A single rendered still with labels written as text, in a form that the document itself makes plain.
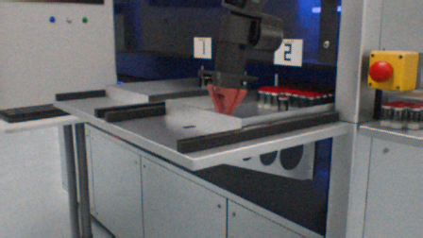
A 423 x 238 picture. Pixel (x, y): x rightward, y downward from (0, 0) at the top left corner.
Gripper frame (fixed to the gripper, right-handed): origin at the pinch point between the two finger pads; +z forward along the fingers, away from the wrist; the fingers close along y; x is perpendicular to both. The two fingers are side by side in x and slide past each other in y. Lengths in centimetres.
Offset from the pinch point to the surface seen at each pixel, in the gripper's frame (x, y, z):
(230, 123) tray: -3.6, -1.0, -0.1
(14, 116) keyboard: 69, -22, 12
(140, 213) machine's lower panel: 85, 34, 55
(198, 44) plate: 42, 23, -16
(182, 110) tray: 12.4, -1.0, 0.2
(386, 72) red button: -20.1, 20.1, -13.1
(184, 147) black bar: -8.6, -14.3, 3.1
